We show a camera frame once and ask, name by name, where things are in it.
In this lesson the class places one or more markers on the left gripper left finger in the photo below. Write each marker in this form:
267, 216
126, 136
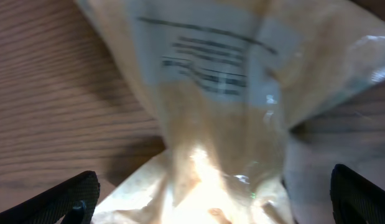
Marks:
72, 201

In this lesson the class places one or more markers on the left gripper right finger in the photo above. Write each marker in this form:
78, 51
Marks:
355, 200

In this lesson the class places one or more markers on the cream white snack packet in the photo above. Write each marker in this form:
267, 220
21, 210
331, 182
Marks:
186, 199

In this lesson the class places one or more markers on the beige snack packet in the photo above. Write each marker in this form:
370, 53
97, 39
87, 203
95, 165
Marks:
227, 79

